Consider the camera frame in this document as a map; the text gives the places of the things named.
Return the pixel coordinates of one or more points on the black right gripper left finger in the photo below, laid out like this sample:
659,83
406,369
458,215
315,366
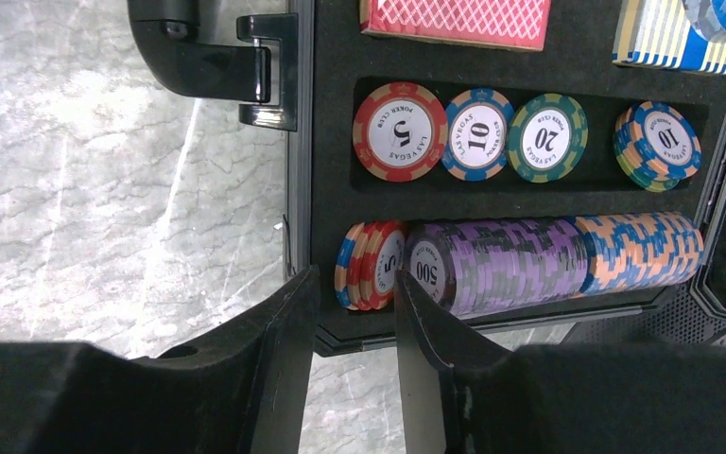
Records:
238,388

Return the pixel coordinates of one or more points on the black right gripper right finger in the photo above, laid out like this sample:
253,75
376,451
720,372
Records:
463,393

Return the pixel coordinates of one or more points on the black poker set case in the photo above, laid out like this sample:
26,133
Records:
306,70

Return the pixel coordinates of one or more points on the red playing card deck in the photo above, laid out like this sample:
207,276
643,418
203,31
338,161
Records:
516,25

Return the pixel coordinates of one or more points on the poker chips row in case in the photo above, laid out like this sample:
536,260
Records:
483,267

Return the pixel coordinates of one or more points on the red chips beside roll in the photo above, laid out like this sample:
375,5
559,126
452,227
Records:
369,256

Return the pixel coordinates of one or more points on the blue ten chip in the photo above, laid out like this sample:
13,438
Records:
478,126

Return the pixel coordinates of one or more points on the red five chip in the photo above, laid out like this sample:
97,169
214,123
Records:
400,132

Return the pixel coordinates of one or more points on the green twenty chip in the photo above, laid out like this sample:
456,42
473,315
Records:
547,138

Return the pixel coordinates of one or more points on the blue orange chip stack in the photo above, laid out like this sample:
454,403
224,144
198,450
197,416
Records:
655,146

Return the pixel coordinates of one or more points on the blue playing card deck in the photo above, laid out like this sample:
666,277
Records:
657,35

